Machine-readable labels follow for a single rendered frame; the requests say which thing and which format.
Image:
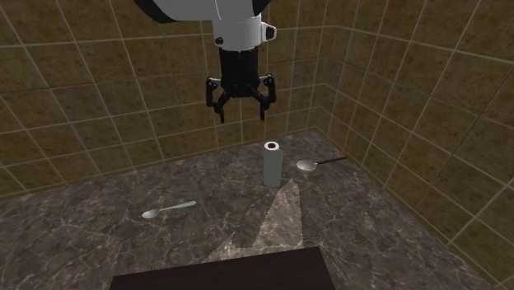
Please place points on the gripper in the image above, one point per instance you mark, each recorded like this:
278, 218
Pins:
239, 70

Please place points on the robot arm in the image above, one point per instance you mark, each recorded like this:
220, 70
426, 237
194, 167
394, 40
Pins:
237, 24

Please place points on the white paper towel roll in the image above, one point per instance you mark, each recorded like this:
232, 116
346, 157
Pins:
272, 168

